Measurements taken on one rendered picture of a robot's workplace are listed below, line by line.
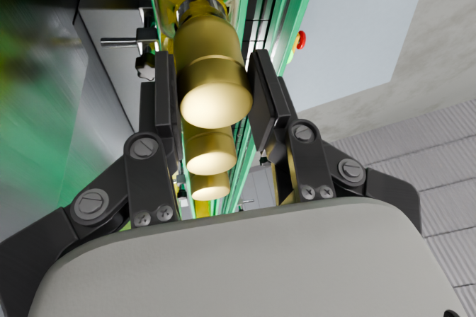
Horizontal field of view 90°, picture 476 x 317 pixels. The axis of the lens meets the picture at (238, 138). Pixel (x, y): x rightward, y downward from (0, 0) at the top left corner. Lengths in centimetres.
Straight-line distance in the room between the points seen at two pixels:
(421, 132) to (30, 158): 370
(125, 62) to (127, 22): 7
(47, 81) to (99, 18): 20
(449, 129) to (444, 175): 61
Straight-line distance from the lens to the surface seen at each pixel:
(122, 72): 48
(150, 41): 32
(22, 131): 21
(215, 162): 15
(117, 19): 42
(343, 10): 89
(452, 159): 368
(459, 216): 348
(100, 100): 44
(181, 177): 69
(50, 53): 26
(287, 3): 38
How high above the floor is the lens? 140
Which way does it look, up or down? 31 degrees down
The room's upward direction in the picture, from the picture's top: 168 degrees clockwise
